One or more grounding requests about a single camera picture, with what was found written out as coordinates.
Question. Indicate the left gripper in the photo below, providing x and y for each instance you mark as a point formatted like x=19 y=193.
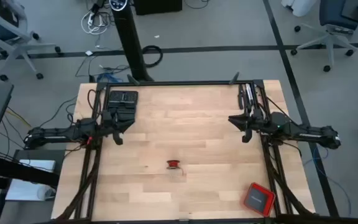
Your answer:
x=107 y=121

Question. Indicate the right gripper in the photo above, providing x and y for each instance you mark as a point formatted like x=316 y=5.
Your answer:
x=261 y=121

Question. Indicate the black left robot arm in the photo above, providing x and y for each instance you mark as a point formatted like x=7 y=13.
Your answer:
x=51 y=133

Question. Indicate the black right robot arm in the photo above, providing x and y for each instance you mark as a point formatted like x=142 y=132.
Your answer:
x=306 y=132

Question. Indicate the black control box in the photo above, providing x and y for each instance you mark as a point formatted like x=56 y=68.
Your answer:
x=123 y=98

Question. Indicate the silver hand tool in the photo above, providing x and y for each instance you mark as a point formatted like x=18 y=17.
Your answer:
x=250 y=93

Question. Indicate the red and black square case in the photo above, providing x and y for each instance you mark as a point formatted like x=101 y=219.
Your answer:
x=259 y=200

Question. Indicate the black tower fan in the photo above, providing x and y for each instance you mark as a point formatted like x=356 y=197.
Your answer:
x=129 y=37

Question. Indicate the white box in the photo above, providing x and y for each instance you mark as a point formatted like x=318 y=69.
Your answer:
x=37 y=166

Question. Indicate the clear plastic cup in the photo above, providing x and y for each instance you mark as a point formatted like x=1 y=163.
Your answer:
x=46 y=193

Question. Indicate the white sheet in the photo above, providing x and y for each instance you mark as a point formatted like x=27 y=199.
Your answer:
x=20 y=189

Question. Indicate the blue grey office chair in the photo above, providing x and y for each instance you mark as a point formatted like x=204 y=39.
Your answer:
x=8 y=34
x=331 y=34

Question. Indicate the black floor box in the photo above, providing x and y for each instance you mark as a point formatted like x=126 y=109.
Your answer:
x=157 y=6

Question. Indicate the white bin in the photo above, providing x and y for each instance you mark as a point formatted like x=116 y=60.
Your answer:
x=298 y=6

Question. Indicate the black desk frame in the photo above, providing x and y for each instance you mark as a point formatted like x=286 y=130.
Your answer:
x=11 y=169

